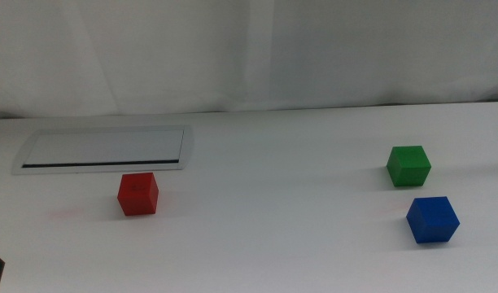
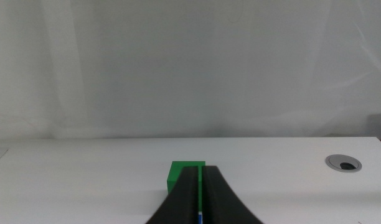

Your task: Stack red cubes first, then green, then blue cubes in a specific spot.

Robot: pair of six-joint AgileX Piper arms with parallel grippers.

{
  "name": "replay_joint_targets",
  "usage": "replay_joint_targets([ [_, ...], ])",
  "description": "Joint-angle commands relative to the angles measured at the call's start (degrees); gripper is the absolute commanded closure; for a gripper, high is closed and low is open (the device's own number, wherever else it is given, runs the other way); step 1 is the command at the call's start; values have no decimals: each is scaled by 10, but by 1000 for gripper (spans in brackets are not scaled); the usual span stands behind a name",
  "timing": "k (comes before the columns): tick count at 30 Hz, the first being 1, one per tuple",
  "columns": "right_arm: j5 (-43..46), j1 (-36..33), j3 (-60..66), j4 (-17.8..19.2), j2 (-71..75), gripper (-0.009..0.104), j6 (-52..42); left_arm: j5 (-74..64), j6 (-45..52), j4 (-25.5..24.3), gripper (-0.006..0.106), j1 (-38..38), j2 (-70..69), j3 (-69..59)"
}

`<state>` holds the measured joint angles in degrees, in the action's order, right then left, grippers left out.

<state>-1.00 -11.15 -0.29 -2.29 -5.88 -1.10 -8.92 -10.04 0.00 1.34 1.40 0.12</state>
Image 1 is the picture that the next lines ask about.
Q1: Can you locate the red cube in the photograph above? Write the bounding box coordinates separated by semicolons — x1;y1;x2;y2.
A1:
116;172;159;216

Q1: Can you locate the blue cube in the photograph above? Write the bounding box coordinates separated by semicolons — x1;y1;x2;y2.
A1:
405;195;461;245

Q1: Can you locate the white backdrop curtain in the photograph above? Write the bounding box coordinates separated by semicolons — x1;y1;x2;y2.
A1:
0;0;498;120

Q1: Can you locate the green cube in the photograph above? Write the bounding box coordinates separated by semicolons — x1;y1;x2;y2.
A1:
386;145;432;188

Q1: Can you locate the silver table cable hatch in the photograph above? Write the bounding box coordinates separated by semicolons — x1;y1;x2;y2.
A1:
11;125;195;176

